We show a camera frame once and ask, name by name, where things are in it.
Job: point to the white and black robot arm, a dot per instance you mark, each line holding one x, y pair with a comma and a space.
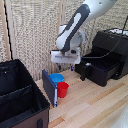
75, 30

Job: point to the black air fryer drawer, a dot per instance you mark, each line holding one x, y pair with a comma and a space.
98, 70

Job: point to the dark blue flat board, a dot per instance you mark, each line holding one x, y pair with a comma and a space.
49, 87

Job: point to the red plastic cup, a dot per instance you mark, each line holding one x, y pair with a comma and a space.
62, 89

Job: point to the beige woven screen backdrop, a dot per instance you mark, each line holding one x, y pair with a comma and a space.
33, 33

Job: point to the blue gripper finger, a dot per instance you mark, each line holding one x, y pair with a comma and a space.
59, 67
71, 68

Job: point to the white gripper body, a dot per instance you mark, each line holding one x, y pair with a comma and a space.
66, 57

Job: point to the black fabric storage box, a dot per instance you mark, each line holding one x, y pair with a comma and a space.
18, 96

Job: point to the blue plastic bowl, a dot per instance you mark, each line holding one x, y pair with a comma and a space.
56, 78

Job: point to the black air fryer housing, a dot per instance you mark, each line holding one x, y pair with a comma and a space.
115, 43

